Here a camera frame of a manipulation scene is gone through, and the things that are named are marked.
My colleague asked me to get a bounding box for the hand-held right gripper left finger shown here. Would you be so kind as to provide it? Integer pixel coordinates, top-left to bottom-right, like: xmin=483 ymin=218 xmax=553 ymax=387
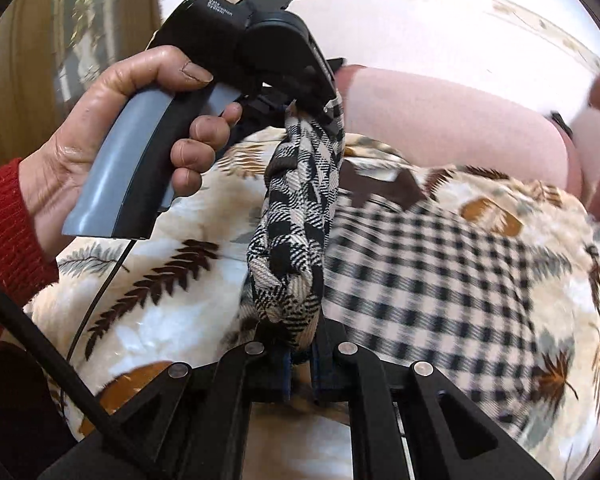
xmin=40 ymin=341 xmax=295 ymax=480

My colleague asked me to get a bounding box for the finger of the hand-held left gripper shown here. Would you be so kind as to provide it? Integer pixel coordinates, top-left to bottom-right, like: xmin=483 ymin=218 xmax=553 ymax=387
xmin=319 ymin=82 xmax=349 ymax=138
xmin=239 ymin=91 xmax=288 ymax=128

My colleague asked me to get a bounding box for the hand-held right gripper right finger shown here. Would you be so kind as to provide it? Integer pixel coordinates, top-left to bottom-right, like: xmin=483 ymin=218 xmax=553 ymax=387
xmin=309 ymin=322 xmax=556 ymax=480

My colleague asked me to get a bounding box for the black white checkered garment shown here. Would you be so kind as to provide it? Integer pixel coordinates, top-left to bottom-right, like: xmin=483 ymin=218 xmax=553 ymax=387
xmin=239 ymin=95 xmax=548 ymax=428

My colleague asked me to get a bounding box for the person's left forearm red sleeve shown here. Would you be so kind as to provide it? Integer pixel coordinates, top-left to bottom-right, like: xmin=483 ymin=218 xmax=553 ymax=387
xmin=0 ymin=157 xmax=61 ymax=376

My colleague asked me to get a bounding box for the person's left hand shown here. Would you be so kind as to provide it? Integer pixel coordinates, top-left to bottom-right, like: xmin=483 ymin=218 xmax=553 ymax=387
xmin=19 ymin=45 xmax=244 ymax=263

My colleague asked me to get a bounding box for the pink pillow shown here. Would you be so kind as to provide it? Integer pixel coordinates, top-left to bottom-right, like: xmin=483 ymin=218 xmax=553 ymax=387
xmin=339 ymin=64 xmax=587 ymax=202

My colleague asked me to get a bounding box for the leaf print blanket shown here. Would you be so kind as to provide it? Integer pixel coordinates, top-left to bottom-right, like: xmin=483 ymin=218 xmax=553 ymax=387
xmin=22 ymin=127 xmax=600 ymax=480

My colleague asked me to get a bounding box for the wooden wardrobe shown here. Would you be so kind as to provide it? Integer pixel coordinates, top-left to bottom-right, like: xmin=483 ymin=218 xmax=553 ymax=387
xmin=0 ymin=0 xmax=167 ymax=177

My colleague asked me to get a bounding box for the thin black cable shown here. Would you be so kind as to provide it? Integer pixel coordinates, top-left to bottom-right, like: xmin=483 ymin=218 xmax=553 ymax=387
xmin=66 ymin=237 xmax=137 ymax=363

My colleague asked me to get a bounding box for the thick black cable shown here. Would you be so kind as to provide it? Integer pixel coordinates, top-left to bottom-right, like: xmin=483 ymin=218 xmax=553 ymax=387
xmin=0 ymin=272 xmax=168 ymax=480

